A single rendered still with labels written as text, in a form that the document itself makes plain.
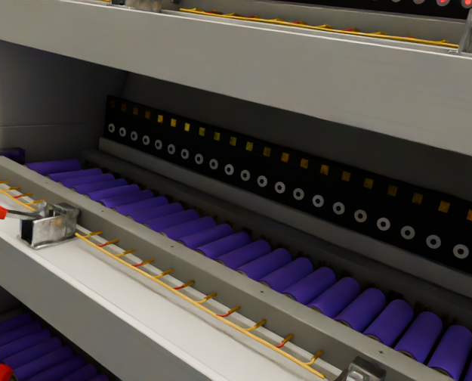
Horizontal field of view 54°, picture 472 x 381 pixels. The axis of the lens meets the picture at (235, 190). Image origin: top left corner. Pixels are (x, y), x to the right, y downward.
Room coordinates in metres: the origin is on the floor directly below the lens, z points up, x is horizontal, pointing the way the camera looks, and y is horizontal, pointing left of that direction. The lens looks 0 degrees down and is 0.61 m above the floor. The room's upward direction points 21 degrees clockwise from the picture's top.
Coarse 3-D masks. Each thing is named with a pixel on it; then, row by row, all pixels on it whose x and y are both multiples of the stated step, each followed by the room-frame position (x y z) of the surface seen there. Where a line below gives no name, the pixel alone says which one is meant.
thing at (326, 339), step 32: (0, 160) 0.47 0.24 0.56; (32, 192) 0.43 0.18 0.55; (64, 192) 0.42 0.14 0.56; (96, 224) 0.38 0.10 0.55; (128, 224) 0.37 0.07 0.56; (160, 256) 0.34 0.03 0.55; (192, 256) 0.34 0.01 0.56; (224, 288) 0.31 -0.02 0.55; (256, 288) 0.31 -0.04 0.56; (224, 320) 0.29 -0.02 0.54; (256, 320) 0.30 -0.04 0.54; (288, 320) 0.29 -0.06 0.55; (320, 320) 0.28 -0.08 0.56; (320, 352) 0.27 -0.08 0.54; (352, 352) 0.26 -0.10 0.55; (384, 352) 0.26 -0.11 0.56
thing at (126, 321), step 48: (0, 144) 0.51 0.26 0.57; (48, 144) 0.55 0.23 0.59; (0, 192) 0.46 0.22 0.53; (240, 192) 0.46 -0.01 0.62; (0, 240) 0.37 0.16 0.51; (336, 240) 0.41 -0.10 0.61; (48, 288) 0.34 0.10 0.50; (96, 288) 0.32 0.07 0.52; (144, 288) 0.33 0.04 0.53; (96, 336) 0.31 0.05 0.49; (144, 336) 0.28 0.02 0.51; (192, 336) 0.29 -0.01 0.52; (240, 336) 0.29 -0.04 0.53
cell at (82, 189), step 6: (114, 180) 0.49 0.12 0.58; (120, 180) 0.49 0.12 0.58; (78, 186) 0.45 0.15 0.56; (84, 186) 0.45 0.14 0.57; (90, 186) 0.46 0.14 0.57; (96, 186) 0.46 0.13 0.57; (102, 186) 0.47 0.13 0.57; (108, 186) 0.47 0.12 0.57; (114, 186) 0.48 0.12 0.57; (120, 186) 0.49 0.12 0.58; (78, 192) 0.44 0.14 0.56; (84, 192) 0.45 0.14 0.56
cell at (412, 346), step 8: (424, 312) 0.33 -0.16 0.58; (416, 320) 0.32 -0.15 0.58; (424, 320) 0.31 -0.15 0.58; (432, 320) 0.31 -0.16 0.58; (440, 320) 0.32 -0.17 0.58; (416, 328) 0.30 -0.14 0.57; (424, 328) 0.30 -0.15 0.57; (432, 328) 0.31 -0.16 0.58; (440, 328) 0.32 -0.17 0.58; (408, 336) 0.29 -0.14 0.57; (416, 336) 0.29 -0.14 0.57; (424, 336) 0.29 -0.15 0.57; (432, 336) 0.30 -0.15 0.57; (400, 344) 0.28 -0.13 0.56; (408, 344) 0.28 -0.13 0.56; (416, 344) 0.28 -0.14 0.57; (424, 344) 0.29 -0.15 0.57; (432, 344) 0.30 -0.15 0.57; (408, 352) 0.27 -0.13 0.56; (416, 352) 0.28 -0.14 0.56; (424, 352) 0.28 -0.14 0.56; (416, 360) 0.27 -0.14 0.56; (424, 360) 0.28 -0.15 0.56
